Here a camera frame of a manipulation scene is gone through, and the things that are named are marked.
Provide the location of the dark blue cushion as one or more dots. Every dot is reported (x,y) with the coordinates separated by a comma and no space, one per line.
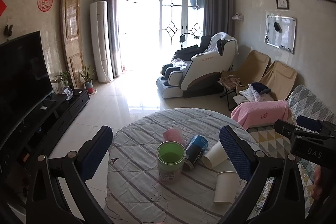
(260,88)

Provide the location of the pink blanket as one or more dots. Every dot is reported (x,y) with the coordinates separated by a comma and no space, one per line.
(254,114)

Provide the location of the person's right hand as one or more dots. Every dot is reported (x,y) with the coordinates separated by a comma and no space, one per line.
(317,188)

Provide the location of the pink green clear tumbler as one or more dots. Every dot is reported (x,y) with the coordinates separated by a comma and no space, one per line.
(170,161)

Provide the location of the beige folding chair left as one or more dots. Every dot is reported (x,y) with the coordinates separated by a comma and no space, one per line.
(250,71)

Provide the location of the right grey curtain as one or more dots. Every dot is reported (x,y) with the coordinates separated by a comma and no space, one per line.
(218,16)

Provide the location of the white massage chair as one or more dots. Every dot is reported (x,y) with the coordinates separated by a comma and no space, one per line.
(195,70)

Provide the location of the left grey curtain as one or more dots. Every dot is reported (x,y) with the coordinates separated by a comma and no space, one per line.
(114,43)

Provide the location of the white paper cup lying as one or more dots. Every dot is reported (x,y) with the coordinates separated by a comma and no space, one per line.
(215,156)

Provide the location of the potted plant red pot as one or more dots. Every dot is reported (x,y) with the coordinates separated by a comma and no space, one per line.
(87,74)

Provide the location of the pink inner cup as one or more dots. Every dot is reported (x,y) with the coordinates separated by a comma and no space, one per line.
(174,134)

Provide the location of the small green plant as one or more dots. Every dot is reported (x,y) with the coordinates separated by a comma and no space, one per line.
(61,80)

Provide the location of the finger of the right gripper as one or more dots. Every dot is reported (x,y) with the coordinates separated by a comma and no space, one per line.
(289,130)
(308,123)

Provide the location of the wall whiteboard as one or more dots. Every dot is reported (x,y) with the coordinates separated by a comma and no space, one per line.
(280,32)

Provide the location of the white paper cup front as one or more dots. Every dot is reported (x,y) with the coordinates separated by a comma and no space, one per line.
(226,187)

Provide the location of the red round wall sticker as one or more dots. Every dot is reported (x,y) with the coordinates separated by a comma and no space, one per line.
(44,5)

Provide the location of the white patterned pillow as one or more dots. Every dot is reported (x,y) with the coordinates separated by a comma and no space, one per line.
(253,96)

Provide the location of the grey curtain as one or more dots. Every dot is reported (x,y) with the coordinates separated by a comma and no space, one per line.
(218,16)
(114,43)

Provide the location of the red diamond wall sticker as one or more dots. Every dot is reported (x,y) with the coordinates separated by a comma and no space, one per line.
(2,7)

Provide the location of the white standing air conditioner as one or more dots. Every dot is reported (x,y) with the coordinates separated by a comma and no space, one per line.
(100,41)

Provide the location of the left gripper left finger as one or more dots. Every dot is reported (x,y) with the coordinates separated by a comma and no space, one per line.
(46,202)

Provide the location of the black tv cabinet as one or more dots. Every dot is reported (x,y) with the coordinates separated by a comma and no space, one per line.
(40,132)

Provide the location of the beige folding chair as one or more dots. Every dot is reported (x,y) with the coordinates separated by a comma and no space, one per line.
(280,78)
(250,71)

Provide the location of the beige folding chair right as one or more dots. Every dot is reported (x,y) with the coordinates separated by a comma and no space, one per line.
(280,78)

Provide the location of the black flat television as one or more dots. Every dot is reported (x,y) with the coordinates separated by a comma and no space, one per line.
(25,80)

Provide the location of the small round desk fan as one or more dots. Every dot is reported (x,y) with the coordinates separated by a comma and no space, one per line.
(68,92)

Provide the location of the blue black can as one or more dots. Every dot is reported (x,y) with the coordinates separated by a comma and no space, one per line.
(194,151)

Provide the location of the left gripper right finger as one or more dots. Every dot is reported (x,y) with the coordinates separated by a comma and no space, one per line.
(274,191)

